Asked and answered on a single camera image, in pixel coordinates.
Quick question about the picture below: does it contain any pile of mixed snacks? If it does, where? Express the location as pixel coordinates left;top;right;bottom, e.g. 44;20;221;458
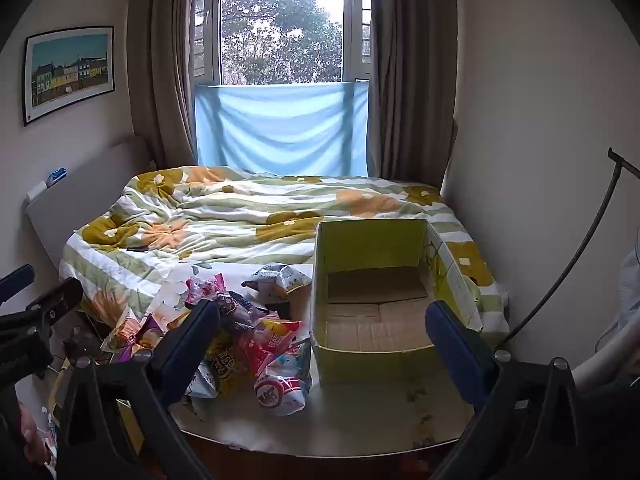
100;272;313;418

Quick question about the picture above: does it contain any grey headboard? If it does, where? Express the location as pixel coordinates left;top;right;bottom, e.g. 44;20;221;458
25;135;151;273

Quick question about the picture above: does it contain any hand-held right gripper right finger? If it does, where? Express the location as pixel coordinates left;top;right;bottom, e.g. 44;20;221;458
425;300;586;480

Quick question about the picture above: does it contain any person's light grey clothing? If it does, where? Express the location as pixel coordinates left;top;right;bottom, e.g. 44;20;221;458
570;250;640;386

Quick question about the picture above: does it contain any framed wall picture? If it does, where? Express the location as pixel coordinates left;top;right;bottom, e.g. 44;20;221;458
22;25;116;127

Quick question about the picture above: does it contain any floral blanket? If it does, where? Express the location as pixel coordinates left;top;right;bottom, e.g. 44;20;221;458
59;166;511;346

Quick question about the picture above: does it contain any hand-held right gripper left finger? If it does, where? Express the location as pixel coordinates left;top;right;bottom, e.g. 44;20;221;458
55;300;223;480

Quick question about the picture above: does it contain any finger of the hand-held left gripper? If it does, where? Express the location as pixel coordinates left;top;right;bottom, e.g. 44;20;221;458
22;277;83;333
0;265;36;303

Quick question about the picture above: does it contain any grey white snack packet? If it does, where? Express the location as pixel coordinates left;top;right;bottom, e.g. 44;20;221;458
242;262;313;306

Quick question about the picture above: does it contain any yellow-green cardboard box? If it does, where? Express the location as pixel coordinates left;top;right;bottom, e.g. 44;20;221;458
310;218;486;386

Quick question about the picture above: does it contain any brown curtain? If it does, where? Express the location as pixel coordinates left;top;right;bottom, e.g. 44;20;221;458
367;0;458;188
125;0;223;168

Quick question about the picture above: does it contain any light blue cloth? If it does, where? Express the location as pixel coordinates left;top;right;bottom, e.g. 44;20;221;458
194;81;370;177

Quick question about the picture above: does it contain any floral tablecloth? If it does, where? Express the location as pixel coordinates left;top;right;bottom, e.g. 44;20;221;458
150;260;476;456

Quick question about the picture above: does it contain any black thin stand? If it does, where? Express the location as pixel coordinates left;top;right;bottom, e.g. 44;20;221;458
497;147;640;353

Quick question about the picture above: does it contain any window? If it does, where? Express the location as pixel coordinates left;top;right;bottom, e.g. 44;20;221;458
192;0;373;86

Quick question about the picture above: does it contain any person's left hand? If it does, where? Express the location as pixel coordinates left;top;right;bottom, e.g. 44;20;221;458
20;407;51;463

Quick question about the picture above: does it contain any white and blue small object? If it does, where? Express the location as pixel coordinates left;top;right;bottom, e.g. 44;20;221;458
27;166;68;202

